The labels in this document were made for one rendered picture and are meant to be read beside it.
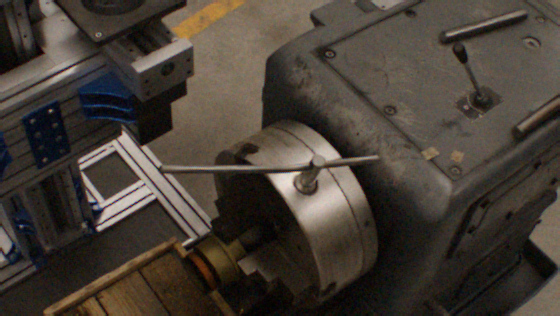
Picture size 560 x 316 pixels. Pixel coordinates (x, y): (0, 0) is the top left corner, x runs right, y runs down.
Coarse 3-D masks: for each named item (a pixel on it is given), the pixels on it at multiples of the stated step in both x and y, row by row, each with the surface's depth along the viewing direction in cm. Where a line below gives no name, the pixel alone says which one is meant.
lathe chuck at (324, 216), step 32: (224, 160) 124; (256, 160) 114; (288, 160) 114; (256, 192) 118; (288, 192) 111; (320, 192) 112; (288, 224) 113; (320, 224) 111; (352, 224) 114; (320, 256) 111; (352, 256) 115; (320, 288) 115
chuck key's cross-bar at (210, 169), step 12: (372, 156) 108; (168, 168) 96; (180, 168) 97; (192, 168) 97; (204, 168) 98; (216, 168) 99; (228, 168) 100; (240, 168) 101; (252, 168) 102; (264, 168) 103; (276, 168) 104; (288, 168) 104; (300, 168) 105; (324, 168) 106
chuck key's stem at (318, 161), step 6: (312, 156) 105; (318, 156) 105; (312, 162) 104; (318, 162) 104; (324, 162) 104; (312, 168) 105; (318, 168) 104; (306, 174) 108; (312, 174) 106; (318, 174) 107; (306, 180) 109; (312, 180) 108; (306, 186) 111
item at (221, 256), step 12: (204, 240) 119; (216, 240) 117; (192, 252) 118; (204, 252) 116; (216, 252) 116; (228, 252) 116; (240, 252) 119; (192, 264) 116; (204, 264) 116; (216, 264) 116; (228, 264) 116; (192, 276) 121; (204, 276) 115; (216, 276) 116; (228, 276) 117; (240, 276) 119; (204, 288) 116
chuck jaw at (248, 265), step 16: (256, 256) 119; (272, 256) 119; (288, 256) 119; (240, 272) 118; (256, 272) 118; (272, 272) 117; (288, 272) 117; (304, 272) 117; (272, 288) 119; (288, 288) 115; (304, 288) 115
